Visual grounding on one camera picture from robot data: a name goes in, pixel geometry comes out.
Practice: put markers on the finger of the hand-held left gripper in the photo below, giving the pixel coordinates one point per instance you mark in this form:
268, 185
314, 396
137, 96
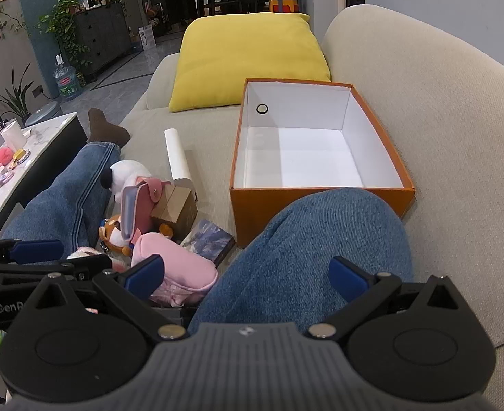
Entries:
21, 272
38, 250

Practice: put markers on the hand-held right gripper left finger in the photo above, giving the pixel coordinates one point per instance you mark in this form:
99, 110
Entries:
143, 276

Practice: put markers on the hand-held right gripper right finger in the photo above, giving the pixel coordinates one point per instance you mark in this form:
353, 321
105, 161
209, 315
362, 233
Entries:
346, 280

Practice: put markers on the pink pouch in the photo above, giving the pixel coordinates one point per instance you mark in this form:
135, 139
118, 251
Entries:
183, 269

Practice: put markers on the red panda plush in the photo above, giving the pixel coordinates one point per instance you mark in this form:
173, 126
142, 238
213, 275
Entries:
113, 233

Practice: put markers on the small brown cardboard box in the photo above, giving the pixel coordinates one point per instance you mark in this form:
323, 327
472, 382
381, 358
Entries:
179, 209

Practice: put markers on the printed box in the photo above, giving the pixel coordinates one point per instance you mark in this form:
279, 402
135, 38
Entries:
209, 235

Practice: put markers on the pink bunny bag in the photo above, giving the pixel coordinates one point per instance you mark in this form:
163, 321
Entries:
149, 197

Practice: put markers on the white plush pink striped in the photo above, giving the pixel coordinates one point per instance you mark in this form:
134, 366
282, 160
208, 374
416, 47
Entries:
125, 175

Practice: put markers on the orange cardboard box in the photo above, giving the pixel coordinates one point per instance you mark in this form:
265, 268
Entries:
256, 214

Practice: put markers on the long white box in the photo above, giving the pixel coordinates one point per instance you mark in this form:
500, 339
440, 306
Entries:
177, 158

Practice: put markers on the person's left leg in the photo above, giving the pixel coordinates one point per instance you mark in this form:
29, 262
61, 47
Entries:
55, 205

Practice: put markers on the small yellow toy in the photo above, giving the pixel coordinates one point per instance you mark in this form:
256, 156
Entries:
21, 155

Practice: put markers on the pink round toy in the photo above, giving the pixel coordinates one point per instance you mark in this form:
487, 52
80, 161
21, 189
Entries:
1, 156

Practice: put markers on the marble coffee table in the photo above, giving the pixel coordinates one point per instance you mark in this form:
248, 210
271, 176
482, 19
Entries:
42, 137

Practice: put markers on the white paper roll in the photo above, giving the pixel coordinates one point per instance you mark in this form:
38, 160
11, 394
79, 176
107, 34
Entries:
13, 135

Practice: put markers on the grey round bin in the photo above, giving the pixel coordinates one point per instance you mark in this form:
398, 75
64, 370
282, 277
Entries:
44, 114

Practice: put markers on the brown sock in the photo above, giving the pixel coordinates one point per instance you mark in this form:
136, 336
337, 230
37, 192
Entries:
106, 130

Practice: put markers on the potted floor plant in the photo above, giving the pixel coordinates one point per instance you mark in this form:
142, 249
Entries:
14, 98

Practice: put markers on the large water jug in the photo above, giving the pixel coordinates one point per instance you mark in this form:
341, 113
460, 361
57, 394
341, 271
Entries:
68, 81

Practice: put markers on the beige sofa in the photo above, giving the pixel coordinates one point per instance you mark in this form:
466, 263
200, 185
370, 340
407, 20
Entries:
449, 137

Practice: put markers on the dark grey cabinet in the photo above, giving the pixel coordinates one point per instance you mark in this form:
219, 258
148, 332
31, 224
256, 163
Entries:
104, 38

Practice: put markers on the trailing green plant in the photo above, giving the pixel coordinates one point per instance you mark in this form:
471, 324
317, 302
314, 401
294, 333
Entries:
61, 21

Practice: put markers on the yellow pillow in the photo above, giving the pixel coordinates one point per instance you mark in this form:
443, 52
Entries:
243, 60

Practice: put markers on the white standing sign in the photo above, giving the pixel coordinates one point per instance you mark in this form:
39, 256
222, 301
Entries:
147, 36

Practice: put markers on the orange yellow child chair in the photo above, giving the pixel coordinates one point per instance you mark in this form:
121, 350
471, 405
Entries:
284, 4

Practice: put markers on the wall socket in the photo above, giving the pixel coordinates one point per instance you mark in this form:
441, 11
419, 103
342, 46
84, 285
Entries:
38, 91

